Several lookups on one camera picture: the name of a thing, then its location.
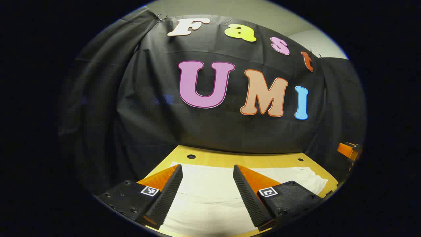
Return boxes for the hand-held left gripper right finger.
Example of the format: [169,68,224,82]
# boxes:
[233,165,324,232]

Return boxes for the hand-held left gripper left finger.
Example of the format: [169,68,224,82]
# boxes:
[95,164,184,230]

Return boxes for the cream white jeans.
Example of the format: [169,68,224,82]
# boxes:
[158,162,329,237]

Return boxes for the black backdrop cloth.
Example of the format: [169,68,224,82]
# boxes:
[58,7,367,195]

